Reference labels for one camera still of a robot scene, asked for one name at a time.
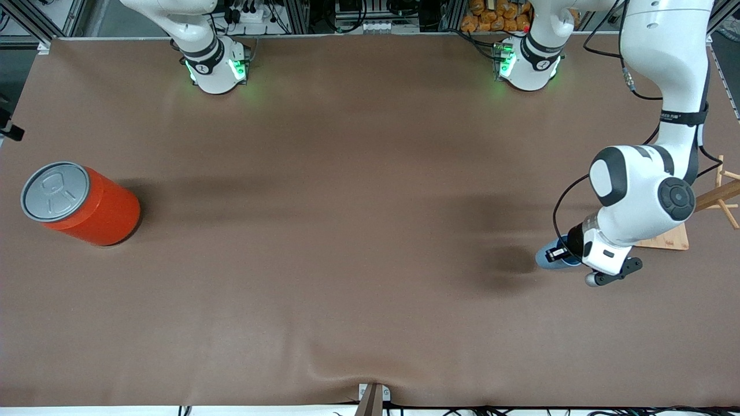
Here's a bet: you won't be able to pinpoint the light blue plastic cup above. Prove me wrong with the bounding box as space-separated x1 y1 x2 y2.
535 235 582 272

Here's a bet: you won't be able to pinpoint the orange can with grey lid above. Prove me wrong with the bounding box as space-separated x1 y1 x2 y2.
21 161 141 247

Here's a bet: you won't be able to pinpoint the wooden mug tree stand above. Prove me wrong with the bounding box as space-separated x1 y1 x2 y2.
633 154 740 251

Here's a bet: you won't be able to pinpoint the pile of orange snacks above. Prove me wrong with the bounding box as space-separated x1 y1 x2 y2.
460 0 531 33

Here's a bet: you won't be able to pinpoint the white power strip black plugs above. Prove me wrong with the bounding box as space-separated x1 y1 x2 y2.
225 0 279 25

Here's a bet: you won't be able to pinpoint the black electronics box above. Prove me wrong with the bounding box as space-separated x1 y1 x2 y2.
335 0 421 23

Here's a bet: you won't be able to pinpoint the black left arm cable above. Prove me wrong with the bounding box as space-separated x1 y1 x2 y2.
552 0 724 256

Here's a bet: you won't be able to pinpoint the aluminium frame post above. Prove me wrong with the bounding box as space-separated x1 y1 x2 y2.
282 0 310 34
708 0 740 47
0 0 87 54

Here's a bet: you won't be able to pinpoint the grey metal table bracket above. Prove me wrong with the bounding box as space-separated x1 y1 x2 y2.
358 383 391 403

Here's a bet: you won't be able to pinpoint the brown camera mount post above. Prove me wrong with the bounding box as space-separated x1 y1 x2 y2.
354 384 384 416

